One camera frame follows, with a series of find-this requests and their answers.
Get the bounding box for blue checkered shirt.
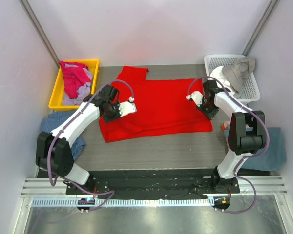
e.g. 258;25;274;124
40;111;85;160

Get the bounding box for yellow plastic bin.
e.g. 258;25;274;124
49;59;100;111

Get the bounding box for white slotted cable duct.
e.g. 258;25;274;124
31;197;214;207

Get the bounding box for teal folded t shirt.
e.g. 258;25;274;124
223;126;288;172

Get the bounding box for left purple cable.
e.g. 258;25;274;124
48;79;136;212

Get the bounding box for grey shirt in basket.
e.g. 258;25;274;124
222;57;255;93

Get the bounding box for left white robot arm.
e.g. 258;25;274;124
36;84;120;195

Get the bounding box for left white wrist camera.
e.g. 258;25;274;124
119;97;137;117

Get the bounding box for white perforated basket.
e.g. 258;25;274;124
204;54;260;104

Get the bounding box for pink t shirt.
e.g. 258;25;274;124
59;61;93;99

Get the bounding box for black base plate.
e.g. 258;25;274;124
65;168;241;198

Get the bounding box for lavender t shirt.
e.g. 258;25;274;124
61;69;93;106

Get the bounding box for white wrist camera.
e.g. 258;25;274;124
119;97;137;117
186;91;204;107

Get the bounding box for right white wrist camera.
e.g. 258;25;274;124
186;91;204;107

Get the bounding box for white shirt in basket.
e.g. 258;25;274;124
210;66;235;95

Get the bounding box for red t shirt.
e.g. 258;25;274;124
99;66;213;143

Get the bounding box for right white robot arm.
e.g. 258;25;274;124
189;78;269;193

